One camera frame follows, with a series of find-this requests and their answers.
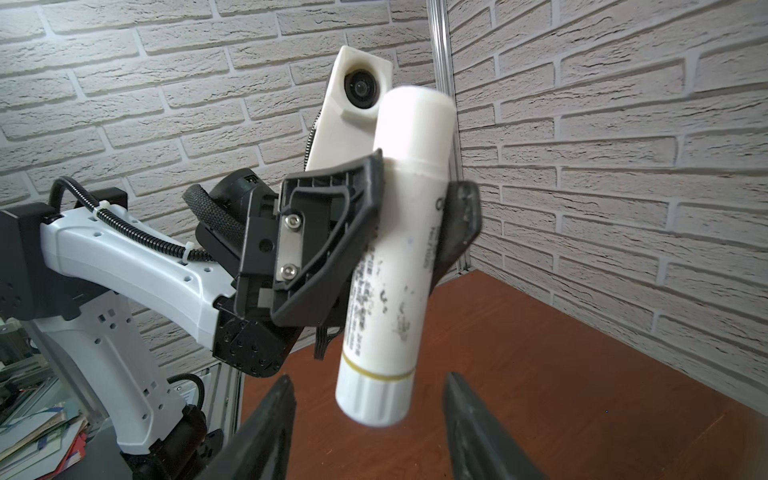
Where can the stacked books papers background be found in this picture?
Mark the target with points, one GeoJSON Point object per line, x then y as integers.
{"type": "Point", "coordinates": [43, 444]}

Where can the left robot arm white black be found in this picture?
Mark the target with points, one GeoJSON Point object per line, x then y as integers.
{"type": "Point", "coordinates": [71, 267]}

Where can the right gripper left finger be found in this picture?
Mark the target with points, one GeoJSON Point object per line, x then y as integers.
{"type": "Point", "coordinates": [260, 449]}

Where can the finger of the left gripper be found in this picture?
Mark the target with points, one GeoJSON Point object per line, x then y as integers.
{"type": "Point", "coordinates": [339, 208]}
{"type": "Point", "coordinates": [461, 225]}

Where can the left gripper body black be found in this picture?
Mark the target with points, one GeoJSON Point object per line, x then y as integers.
{"type": "Point", "coordinates": [238, 229]}

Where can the white glue stick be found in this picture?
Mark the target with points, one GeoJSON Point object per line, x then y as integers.
{"type": "Point", "coordinates": [390, 285]}

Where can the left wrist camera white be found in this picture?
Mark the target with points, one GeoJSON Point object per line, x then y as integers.
{"type": "Point", "coordinates": [344, 128]}

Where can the left aluminium corner post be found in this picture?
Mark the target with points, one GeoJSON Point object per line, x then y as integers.
{"type": "Point", "coordinates": [439, 152]}

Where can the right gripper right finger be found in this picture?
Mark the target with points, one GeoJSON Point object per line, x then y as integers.
{"type": "Point", "coordinates": [480, 447]}

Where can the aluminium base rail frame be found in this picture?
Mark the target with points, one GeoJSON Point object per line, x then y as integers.
{"type": "Point", "coordinates": [223, 398]}

